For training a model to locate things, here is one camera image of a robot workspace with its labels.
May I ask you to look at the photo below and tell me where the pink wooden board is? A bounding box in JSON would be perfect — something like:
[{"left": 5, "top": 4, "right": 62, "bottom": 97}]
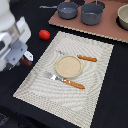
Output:
[{"left": 49, "top": 0, "right": 128, "bottom": 43}]

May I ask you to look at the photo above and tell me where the orange handled knife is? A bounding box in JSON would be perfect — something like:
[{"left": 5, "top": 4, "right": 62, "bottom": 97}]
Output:
[{"left": 56, "top": 51, "right": 97, "bottom": 62}]

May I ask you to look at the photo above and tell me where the white toy fish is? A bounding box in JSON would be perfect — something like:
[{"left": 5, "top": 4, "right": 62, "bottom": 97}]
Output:
[{"left": 24, "top": 51, "right": 34, "bottom": 61}]

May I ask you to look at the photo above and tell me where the round beige plate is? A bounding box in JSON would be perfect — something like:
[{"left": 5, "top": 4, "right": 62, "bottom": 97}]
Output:
[{"left": 55, "top": 55, "right": 83, "bottom": 78}]

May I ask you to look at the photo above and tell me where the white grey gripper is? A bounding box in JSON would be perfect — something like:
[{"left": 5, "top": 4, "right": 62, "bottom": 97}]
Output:
[{"left": 0, "top": 17, "right": 31, "bottom": 71}]

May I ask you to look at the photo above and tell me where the orange handled fork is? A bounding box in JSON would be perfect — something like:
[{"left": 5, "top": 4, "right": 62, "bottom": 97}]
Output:
[{"left": 43, "top": 72, "right": 85, "bottom": 89}]

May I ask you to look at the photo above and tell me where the beige bowl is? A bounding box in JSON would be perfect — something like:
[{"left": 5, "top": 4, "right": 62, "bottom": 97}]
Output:
[{"left": 118, "top": 4, "right": 128, "bottom": 30}]

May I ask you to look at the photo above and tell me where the woven beige placemat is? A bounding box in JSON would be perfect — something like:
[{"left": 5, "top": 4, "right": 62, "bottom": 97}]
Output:
[{"left": 13, "top": 31, "right": 113, "bottom": 128}]

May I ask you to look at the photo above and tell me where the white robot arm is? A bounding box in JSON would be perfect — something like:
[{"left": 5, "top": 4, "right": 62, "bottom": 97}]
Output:
[{"left": 0, "top": 0, "right": 33, "bottom": 72}]

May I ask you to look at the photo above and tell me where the grey frying pan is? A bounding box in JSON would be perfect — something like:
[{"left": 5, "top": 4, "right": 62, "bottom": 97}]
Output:
[{"left": 39, "top": 1, "right": 79, "bottom": 20}]

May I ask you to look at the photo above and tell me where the grey cooking pot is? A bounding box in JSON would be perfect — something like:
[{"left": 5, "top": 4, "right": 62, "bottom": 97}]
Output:
[{"left": 81, "top": 0, "right": 105, "bottom": 25}]

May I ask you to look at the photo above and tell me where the red sausage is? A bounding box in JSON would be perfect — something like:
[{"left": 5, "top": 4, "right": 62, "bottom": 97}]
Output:
[{"left": 19, "top": 59, "right": 32, "bottom": 66}]

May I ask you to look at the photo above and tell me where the red tomato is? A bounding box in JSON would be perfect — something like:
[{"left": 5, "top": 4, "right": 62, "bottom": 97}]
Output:
[{"left": 39, "top": 30, "right": 50, "bottom": 40}]

